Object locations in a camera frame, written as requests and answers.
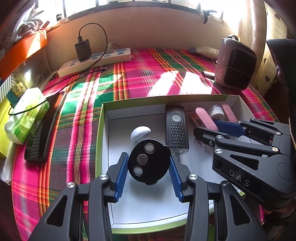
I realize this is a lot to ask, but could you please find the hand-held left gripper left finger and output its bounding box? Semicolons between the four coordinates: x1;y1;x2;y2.
28;152;130;241

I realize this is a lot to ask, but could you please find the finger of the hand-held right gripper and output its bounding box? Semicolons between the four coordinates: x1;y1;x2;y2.
213;119;290;140
194;126;281;156

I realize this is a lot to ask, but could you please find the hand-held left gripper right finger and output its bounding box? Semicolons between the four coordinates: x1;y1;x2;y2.
168;155;270;241

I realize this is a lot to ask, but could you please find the pink nail clipper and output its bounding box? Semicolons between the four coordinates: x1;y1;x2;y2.
191;107;219;132

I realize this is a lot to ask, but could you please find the white bottle cap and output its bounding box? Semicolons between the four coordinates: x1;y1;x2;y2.
206;105;223;121

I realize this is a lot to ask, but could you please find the grey black bike light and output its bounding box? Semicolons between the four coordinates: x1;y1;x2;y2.
165;105;189;155

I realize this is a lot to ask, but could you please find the black round three-button disc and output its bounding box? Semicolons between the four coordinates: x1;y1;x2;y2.
128;138;171;185

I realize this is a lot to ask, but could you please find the small white black heater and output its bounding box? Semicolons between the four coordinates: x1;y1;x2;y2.
214;35;258;91

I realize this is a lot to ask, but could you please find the pink green plaid tablecloth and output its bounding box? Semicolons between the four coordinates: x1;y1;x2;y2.
10;47;279;241

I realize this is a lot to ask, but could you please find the white plastic pouch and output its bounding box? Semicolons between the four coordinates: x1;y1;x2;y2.
190;46;219;59

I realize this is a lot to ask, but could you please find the dark rounded object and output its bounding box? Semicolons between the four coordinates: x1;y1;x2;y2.
266;39;296;127

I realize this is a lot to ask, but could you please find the black smartphone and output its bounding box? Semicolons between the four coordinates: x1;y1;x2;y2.
24;91;67;163

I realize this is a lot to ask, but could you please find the heart print curtain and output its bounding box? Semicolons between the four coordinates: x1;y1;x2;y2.
240;0;296;100

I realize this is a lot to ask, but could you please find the black window hook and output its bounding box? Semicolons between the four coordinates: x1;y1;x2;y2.
201;9;217;24

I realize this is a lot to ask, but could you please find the green tissue pack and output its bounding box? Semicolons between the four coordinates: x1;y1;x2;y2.
5;88;50;144

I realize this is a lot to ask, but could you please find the white power strip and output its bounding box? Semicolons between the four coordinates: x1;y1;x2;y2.
57;47;131;77

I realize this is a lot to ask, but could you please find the yellow cardboard box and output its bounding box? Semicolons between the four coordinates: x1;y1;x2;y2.
0;96;14;158

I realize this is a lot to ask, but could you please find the black charger adapter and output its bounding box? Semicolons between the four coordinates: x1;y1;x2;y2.
75;39;92;62

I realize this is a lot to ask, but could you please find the grey striped box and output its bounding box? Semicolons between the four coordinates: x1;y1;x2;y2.
0;76;18;102

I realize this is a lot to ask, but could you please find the orange shelf with clutter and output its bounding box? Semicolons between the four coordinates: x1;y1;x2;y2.
0;34;48;79

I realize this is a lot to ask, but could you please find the black charger cable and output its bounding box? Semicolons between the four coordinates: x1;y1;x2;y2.
78;23;108;71

